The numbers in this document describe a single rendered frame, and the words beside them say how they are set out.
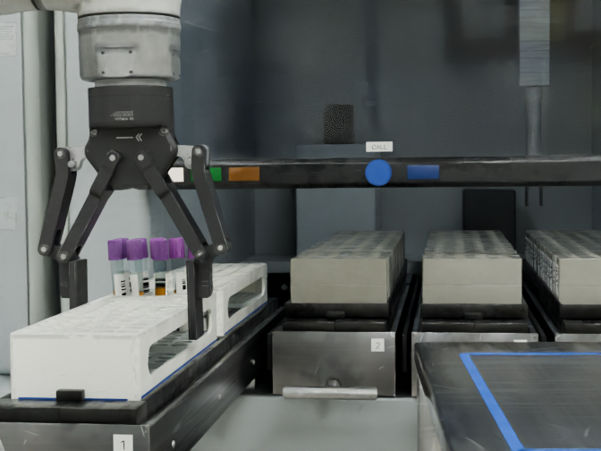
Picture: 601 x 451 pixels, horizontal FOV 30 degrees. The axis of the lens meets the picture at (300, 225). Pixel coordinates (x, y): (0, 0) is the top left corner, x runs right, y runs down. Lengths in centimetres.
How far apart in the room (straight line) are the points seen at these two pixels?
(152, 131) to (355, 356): 38
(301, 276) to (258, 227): 79
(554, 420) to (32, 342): 38
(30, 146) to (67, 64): 11
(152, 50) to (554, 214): 122
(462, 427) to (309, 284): 59
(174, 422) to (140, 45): 32
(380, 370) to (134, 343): 45
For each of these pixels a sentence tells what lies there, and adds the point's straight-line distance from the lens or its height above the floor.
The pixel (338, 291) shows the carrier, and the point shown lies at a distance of 130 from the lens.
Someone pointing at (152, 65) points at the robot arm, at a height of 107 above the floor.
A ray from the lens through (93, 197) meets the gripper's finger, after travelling 101.
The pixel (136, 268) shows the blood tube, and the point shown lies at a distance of 109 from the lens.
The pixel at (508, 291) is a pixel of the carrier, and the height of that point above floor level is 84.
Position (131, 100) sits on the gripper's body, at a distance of 97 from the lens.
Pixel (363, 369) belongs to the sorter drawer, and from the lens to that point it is 123.
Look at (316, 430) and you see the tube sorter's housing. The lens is 125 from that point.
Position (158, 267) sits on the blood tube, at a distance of 108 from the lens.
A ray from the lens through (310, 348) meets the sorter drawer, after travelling 124.
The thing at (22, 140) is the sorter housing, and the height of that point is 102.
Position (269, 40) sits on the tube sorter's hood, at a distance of 131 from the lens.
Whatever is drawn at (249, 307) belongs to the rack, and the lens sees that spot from 130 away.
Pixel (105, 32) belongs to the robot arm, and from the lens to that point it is 98.
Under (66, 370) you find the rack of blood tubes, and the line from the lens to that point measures 86.
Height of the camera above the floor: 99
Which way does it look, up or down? 3 degrees down
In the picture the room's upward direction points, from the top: 1 degrees counter-clockwise
